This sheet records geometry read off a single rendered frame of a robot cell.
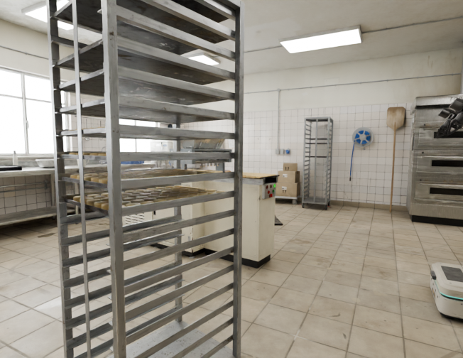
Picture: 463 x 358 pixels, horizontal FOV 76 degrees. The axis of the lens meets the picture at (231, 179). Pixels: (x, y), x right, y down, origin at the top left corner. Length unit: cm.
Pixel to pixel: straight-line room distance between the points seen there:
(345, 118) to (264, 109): 184
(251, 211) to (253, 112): 467
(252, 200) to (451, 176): 367
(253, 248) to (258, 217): 31
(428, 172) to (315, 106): 265
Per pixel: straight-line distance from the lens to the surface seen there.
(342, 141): 670
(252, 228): 292
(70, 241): 144
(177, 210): 171
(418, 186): 565
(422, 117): 568
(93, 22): 144
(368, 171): 666
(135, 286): 113
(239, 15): 148
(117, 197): 98
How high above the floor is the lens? 116
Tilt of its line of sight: 6 degrees down
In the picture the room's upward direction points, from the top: straight up
